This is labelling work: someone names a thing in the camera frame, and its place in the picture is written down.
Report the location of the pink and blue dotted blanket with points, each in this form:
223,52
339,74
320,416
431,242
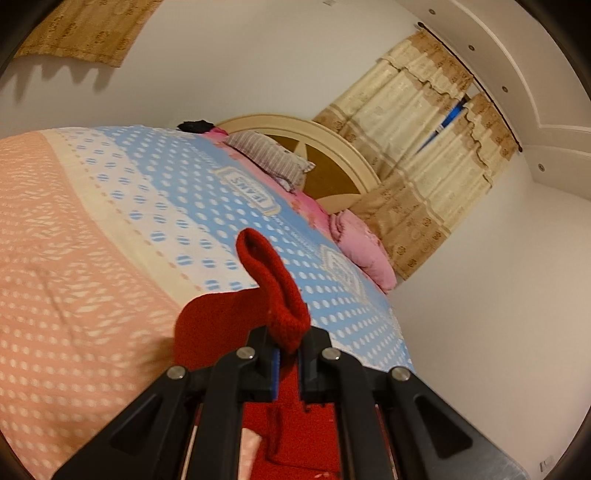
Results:
92,230

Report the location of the white wall socket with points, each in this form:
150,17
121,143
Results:
547,463

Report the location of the blue pole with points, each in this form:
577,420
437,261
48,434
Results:
443,125

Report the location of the pink quilt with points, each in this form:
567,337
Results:
364,249

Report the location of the red knit garment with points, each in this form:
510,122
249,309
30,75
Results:
277,286

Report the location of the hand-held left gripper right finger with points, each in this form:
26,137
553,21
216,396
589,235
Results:
301,371

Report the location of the beige patterned window curtain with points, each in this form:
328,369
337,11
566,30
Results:
415,203

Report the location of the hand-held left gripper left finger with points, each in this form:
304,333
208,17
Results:
275,374

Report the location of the cream wooden headboard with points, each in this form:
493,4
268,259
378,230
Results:
332,170

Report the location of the black cloth item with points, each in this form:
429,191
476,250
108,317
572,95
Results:
196,126

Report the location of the striped pillow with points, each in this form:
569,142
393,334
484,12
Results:
272,154

